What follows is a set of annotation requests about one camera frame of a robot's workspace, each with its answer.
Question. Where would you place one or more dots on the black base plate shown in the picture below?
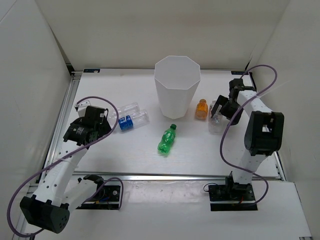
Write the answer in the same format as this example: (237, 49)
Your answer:
(230, 196)
(109, 196)

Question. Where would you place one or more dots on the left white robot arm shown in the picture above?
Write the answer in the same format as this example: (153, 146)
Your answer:
(51, 205)

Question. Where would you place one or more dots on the aluminium front rail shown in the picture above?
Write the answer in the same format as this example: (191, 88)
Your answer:
(152, 176)

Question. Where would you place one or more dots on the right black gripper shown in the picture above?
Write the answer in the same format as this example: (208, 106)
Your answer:
(221, 100)

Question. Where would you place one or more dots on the aluminium rail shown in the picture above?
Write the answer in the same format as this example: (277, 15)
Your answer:
(60, 123)
(152, 176)

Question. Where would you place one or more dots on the green plastic soda bottle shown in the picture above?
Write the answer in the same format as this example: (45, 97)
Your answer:
(167, 140)

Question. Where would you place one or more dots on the orange plastic juice bottle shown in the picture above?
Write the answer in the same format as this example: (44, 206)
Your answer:
(201, 111)

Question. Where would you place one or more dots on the clear bottle with white label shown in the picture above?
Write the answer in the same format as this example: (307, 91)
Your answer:
(215, 125)

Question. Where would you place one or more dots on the clear bottle with blue label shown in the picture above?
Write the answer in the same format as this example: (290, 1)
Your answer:
(127, 122)

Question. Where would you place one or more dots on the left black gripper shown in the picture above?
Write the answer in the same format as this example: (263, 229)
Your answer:
(104, 127)

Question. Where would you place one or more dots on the clear unlabelled plastic bottle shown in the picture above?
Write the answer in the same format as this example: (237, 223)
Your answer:
(128, 109)

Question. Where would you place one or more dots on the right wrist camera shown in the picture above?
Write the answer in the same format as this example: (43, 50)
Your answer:
(236, 85)

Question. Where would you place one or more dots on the white octagonal plastic bin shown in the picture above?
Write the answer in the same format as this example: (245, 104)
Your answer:
(176, 81)

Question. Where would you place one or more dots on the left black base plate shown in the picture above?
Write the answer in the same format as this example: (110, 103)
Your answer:
(109, 196)

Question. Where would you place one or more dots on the aluminium left rail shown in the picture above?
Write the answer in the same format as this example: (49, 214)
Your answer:
(60, 123)

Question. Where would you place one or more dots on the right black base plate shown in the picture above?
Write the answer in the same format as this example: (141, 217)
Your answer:
(230, 196)

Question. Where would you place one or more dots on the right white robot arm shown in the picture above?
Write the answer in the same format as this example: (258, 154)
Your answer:
(263, 134)

